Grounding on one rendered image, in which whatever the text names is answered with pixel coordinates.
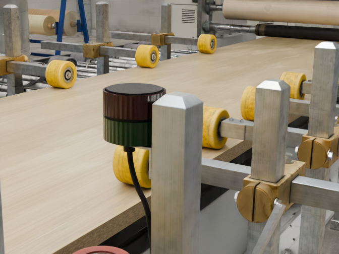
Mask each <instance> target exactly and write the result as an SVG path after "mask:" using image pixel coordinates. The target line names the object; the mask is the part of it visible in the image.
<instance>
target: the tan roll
mask: <svg viewBox="0 0 339 254"><path fill-rule="evenodd" d="M209 9H210V10H211V11H222V13H223V16H224V18H225V19H232V20H249V21H267V22H284V23H301V24H318V25H336V26H339V1H315V0H224V2H223V5H214V4H210V6H209Z"/></svg>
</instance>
